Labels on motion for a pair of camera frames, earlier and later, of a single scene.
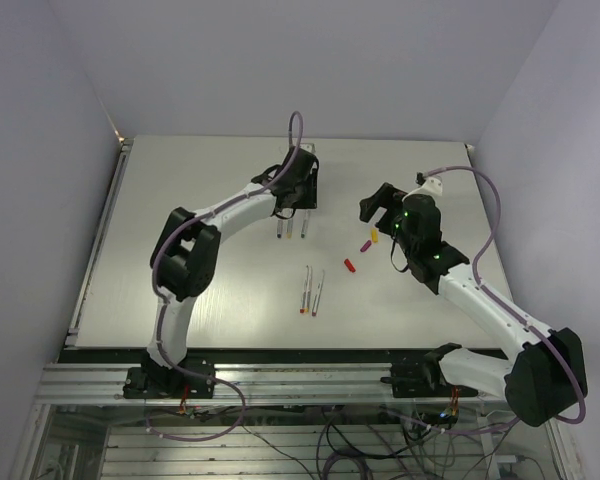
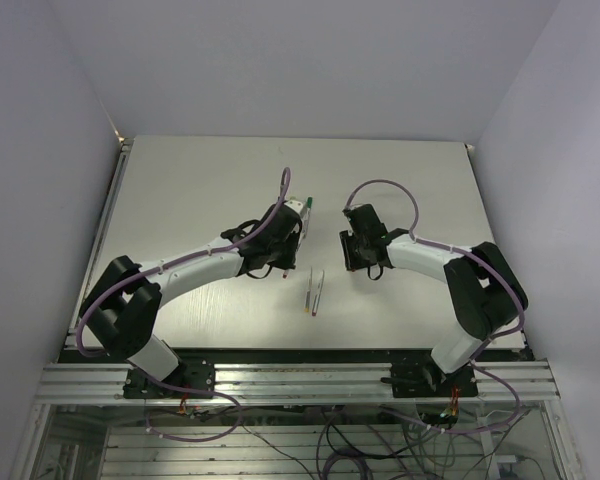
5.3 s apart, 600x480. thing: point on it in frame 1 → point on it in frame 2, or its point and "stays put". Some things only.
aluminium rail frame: (469, 382) stays put
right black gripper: (389, 197) → (351, 262)
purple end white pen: (318, 292) stays put
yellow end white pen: (306, 307) stays put
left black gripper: (311, 202) → (288, 260)
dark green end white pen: (305, 223) stays put
